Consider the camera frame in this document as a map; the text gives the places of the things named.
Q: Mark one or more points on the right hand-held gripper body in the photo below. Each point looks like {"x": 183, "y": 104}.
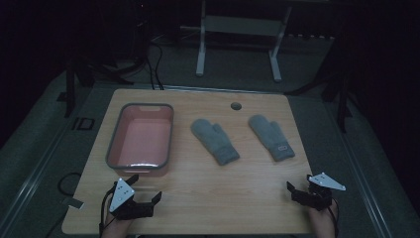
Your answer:
{"x": 317, "y": 196}

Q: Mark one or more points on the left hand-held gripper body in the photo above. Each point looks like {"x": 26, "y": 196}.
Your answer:
{"x": 121, "y": 195}

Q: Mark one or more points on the person's right hand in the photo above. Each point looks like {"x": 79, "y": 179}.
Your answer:
{"x": 322, "y": 222}

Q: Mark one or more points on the person's left hand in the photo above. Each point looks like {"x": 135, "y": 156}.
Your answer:
{"x": 115, "y": 227}

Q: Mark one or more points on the pink basin with grey rim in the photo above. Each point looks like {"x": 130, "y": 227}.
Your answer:
{"x": 142, "y": 139}

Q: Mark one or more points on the grey mitten with small label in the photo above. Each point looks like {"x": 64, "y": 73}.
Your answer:
{"x": 270, "y": 135}

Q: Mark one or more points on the plain grey mitten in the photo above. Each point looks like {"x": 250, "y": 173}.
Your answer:
{"x": 214, "y": 142}

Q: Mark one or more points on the black stand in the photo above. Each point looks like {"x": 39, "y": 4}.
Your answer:
{"x": 343, "y": 105}
{"x": 70, "y": 89}

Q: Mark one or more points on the grey round table grommet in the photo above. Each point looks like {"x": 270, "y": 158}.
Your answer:
{"x": 235, "y": 106}

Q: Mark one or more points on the white metal stand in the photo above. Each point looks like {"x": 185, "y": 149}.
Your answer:
{"x": 244, "y": 25}

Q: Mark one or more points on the black rectangular floor frame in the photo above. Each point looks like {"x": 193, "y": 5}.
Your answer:
{"x": 75, "y": 124}

